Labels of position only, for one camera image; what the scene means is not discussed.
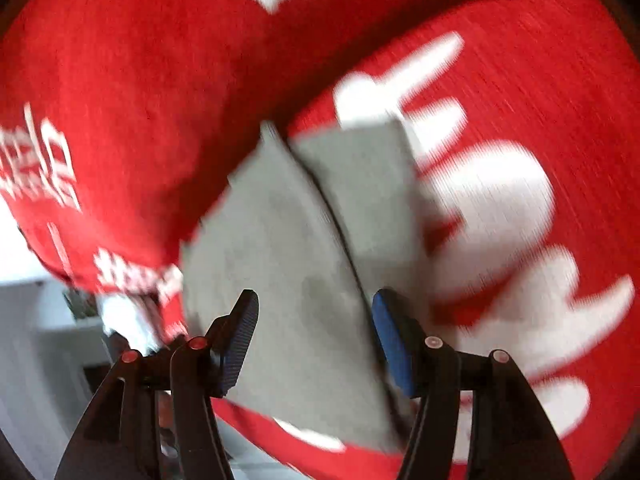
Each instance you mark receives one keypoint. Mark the red printed sofa cover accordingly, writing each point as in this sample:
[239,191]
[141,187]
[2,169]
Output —
[550,85]

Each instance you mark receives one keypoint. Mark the white shelf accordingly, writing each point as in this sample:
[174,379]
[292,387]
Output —
[35,360]

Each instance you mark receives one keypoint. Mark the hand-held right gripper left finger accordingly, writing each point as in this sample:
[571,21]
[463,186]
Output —
[240,350]

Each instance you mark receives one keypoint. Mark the red printed sofa cushion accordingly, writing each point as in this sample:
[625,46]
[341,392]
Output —
[150,85]

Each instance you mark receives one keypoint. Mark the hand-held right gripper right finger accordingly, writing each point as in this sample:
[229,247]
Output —
[395,345]

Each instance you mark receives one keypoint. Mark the grey knit garment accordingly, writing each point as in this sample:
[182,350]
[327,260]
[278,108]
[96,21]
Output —
[280,240]

